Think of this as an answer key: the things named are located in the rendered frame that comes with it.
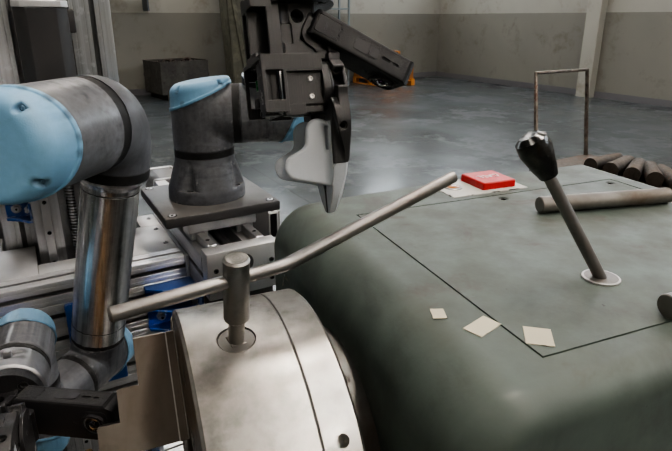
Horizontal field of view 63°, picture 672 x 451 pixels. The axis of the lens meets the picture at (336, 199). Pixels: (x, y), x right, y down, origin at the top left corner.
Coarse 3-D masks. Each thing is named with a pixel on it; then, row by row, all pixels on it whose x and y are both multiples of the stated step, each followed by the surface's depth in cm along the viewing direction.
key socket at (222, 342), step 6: (246, 330) 49; (222, 336) 48; (246, 336) 49; (252, 336) 49; (222, 342) 48; (228, 342) 48; (246, 342) 48; (252, 342) 48; (222, 348) 47; (228, 348) 47; (234, 348) 47; (240, 348) 47; (246, 348) 47
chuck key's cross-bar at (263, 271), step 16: (448, 176) 54; (416, 192) 52; (432, 192) 53; (384, 208) 51; (400, 208) 51; (352, 224) 50; (368, 224) 50; (320, 240) 48; (336, 240) 49; (288, 256) 47; (304, 256) 47; (256, 272) 45; (272, 272) 46; (176, 288) 42; (192, 288) 43; (208, 288) 43; (224, 288) 44; (128, 304) 40; (144, 304) 41; (160, 304) 41; (112, 320) 40
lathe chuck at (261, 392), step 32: (192, 320) 51; (256, 320) 50; (192, 352) 46; (224, 352) 46; (256, 352) 47; (288, 352) 47; (192, 384) 44; (224, 384) 44; (256, 384) 45; (288, 384) 45; (192, 416) 46; (224, 416) 42; (256, 416) 43; (288, 416) 44; (192, 448) 58; (224, 448) 41; (256, 448) 42; (288, 448) 42; (320, 448) 43
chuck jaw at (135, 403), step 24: (144, 336) 54; (168, 336) 55; (144, 360) 54; (168, 360) 54; (144, 384) 53; (168, 384) 54; (120, 408) 52; (144, 408) 52; (168, 408) 53; (120, 432) 51; (144, 432) 52; (168, 432) 52
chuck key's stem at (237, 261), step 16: (224, 256) 44; (240, 256) 44; (224, 272) 44; (240, 272) 44; (240, 288) 44; (224, 304) 45; (240, 304) 45; (224, 320) 46; (240, 320) 46; (240, 336) 47
